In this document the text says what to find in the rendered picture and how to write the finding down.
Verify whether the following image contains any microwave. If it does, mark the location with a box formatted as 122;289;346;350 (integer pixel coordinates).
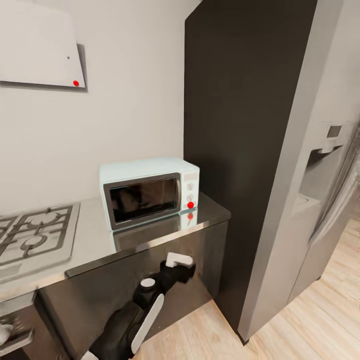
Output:
98;156;200;231

